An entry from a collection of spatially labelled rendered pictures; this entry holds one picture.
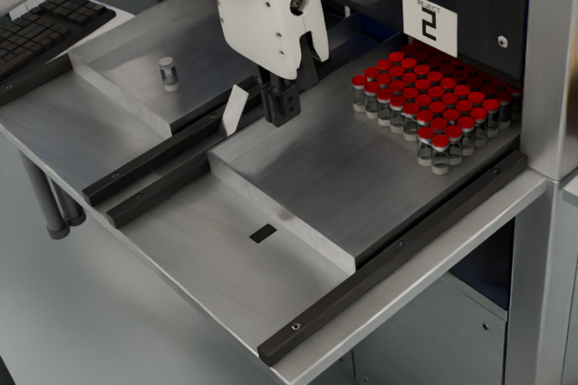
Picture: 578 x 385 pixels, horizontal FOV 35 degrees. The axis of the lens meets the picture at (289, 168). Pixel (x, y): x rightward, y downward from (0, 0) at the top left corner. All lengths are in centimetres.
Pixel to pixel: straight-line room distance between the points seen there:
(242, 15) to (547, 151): 43
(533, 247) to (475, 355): 32
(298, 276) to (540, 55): 35
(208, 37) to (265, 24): 62
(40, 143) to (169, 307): 99
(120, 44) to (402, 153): 50
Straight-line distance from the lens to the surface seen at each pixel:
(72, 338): 221
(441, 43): 111
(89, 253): 238
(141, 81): 133
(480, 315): 138
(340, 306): 96
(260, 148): 117
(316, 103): 122
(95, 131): 127
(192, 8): 147
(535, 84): 104
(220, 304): 99
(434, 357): 157
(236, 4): 80
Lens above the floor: 162
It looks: 41 degrees down
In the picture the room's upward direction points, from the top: 9 degrees counter-clockwise
